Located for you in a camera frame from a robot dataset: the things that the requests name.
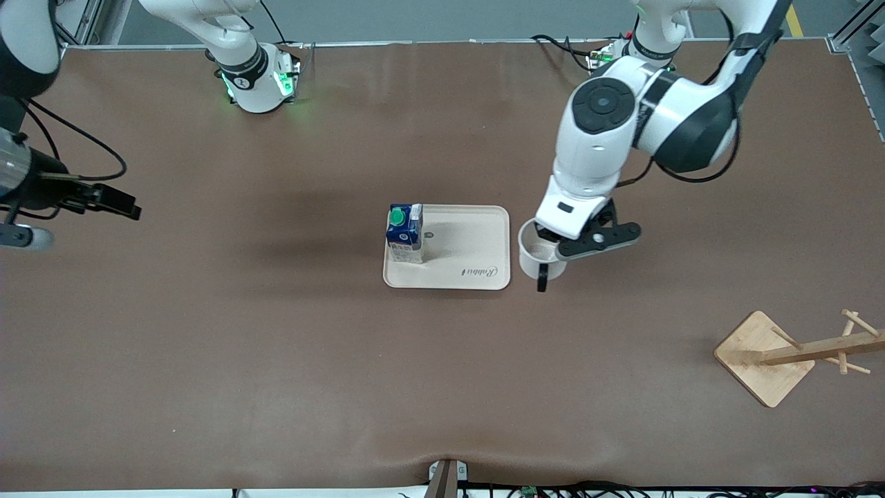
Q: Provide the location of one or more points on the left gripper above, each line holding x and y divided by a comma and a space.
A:
545, 234

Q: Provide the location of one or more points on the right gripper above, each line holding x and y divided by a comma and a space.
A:
43, 182

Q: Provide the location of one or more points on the blue milk carton green cap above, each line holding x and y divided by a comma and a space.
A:
405, 232

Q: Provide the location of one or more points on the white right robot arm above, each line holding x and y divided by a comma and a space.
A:
250, 77

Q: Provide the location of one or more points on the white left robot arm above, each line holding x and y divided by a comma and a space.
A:
601, 131

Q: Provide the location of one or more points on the wooden cup rack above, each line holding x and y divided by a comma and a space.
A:
764, 356

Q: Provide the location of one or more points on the beige plastic tray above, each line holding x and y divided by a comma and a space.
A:
456, 263

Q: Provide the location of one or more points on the brown table cover mat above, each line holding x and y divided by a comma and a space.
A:
276, 380

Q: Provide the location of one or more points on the aluminium frame profile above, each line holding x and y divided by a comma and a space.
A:
86, 21
854, 31

